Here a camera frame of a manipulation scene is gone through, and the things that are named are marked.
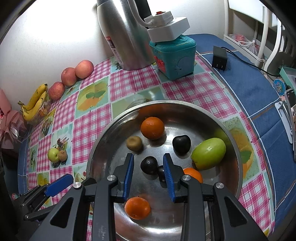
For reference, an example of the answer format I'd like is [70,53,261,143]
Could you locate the blue denim table cover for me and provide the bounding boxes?
[18,34,295,232]

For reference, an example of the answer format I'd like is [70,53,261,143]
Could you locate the checkered fruit tablecloth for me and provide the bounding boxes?
[26,56,275,235]

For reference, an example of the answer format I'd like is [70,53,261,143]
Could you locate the large steel basin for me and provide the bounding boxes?
[87,100,242,240]

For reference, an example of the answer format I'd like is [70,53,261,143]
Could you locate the yellow banana bunch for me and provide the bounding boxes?
[18,84,48,121]

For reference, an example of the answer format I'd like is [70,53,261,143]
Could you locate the teal toy box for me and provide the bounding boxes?
[149,35,196,80]

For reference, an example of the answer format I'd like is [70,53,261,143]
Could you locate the bottle with 28 label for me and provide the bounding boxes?
[11,193,19,200]

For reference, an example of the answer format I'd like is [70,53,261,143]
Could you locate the white shelf rack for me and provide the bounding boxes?
[223,0,282,69]

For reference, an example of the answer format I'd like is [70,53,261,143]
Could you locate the pink flower bouquet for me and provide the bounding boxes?
[0,89,27,149]

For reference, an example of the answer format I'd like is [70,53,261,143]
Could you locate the black power adapter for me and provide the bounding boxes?
[212,46,228,71]

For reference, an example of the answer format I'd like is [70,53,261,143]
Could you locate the large orange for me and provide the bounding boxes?
[125,196,151,220]

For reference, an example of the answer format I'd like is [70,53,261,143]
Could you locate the green apple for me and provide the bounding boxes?
[47,148,59,163]
[191,138,226,170]

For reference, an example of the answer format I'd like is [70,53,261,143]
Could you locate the red apple left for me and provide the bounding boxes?
[48,82,65,100]

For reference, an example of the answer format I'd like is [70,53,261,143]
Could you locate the red apple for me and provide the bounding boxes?
[48,82,65,100]
[61,67,77,87]
[75,60,94,79]

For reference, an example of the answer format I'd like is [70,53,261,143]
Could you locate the clear plastic fruit tray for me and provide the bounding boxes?
[27,96,52,126]

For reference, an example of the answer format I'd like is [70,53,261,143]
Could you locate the teal white box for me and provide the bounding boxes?
[280,67,296,91]

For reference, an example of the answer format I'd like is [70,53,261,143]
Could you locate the stainless steel thermos jug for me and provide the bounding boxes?
[97,1,154,70]

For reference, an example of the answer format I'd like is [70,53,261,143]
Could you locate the red apple right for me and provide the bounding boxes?
[75,60,94,79]

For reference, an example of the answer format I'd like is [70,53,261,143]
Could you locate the smartphone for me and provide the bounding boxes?
[285,88,295,162]

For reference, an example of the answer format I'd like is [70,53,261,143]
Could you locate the dark plum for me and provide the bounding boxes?
[172,135,191,156]
[140,156,158,175]
[158,165,166,182]

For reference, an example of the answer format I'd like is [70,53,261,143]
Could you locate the brown kiwi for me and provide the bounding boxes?
[126,136,143,152]
[58,150,68,162]

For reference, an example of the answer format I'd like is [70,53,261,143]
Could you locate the small orange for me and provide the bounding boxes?
[140,117,165,140]

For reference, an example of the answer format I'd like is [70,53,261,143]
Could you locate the red apple middle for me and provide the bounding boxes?
[61,67,77,87]

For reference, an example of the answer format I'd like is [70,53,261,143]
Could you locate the round sticker badge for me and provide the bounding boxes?
[273,79,286,96]

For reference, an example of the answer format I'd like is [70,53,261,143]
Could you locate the medium orange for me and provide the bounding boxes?
[183,168,203,183]

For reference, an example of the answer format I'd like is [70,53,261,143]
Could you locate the white plastic chair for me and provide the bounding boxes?
[264,18,295,75]

